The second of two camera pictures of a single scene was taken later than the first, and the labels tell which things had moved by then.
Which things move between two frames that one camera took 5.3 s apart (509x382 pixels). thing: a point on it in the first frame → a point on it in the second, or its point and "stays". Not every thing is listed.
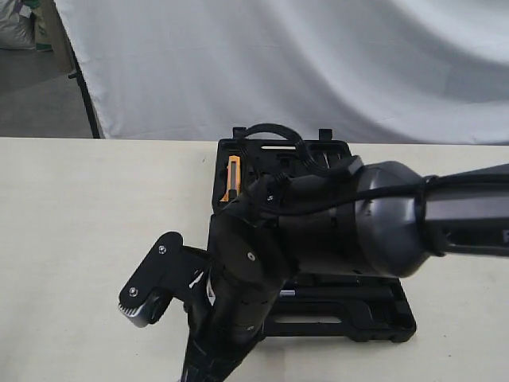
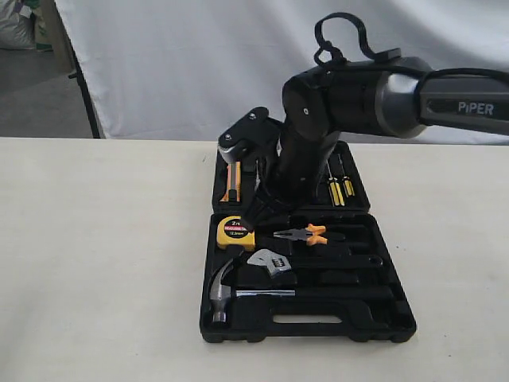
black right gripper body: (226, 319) → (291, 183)
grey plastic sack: (17, 25) stays
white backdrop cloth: (367, 72) stays
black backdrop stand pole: (79, 76) stays
